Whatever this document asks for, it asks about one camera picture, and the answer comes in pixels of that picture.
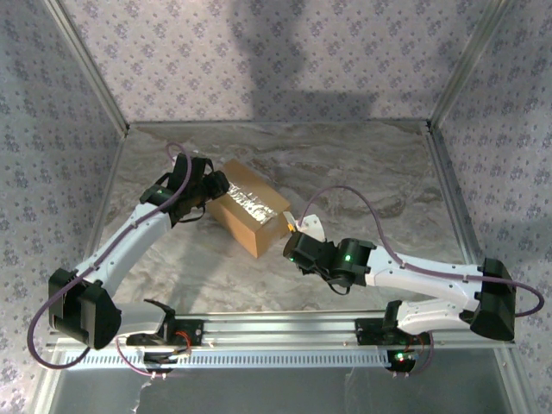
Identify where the brown cardboard express box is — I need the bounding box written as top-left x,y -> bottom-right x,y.
205,158 -> 291,259

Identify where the clear packing tape strip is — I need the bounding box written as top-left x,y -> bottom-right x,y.
226,180 -> 279,223

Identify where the black controller board with LED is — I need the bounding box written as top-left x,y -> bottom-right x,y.
385,348 -> 420,375

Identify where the grey metal panel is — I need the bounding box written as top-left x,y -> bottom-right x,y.
55,368 -> 514,414

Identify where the purple camera cable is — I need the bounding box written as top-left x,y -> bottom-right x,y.
300,185 -> 545,319
28,141 -> 191,370

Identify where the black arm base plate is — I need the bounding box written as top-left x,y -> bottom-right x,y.
124,317 -> 206,348
354,317 -> 435,346

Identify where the aluminium mounting rail beam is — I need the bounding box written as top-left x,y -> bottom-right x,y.
47,312 -> 517,350

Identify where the thin aluminium floor rail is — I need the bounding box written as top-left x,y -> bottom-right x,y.
127,120 -> 430,129

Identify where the white slotted cable duct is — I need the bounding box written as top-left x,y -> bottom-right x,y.
62,348 -> 417,370

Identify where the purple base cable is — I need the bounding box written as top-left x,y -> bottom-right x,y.
392,331 -> 437,380
116,336 -> 191,380

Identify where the black connector bracket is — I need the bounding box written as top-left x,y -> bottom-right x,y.
141,351 -> 193,375

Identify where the short aluminium frame post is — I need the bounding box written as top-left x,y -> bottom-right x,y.
32,344 -> 66,414
495,347 -> 534,414

